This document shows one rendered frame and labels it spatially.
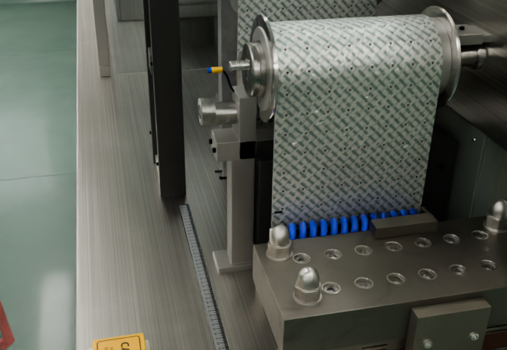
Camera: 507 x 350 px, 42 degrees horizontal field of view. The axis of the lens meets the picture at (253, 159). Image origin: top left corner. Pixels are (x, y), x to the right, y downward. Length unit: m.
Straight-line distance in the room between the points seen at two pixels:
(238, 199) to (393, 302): 0.31
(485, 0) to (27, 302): 1.96
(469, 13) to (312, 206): 0.38
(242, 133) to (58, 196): 2.25
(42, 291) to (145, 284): 1.53
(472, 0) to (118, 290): 0.70
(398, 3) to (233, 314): 0.65
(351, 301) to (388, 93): 0.29
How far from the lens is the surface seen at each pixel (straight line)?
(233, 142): 0.97
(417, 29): 0.95
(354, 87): 0.90
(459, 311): 0.88
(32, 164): 3.47
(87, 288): 1.08
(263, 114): 0.92
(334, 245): 0.94
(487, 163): 1.08
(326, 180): 0.95
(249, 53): 0.89
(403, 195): 1.02
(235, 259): 1.09
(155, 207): 1.26
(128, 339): 0.95
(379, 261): 0.92
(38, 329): 2.43
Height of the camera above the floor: 1.56
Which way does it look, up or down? 28 degrees down
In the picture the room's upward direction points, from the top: 1 degrees clockwise
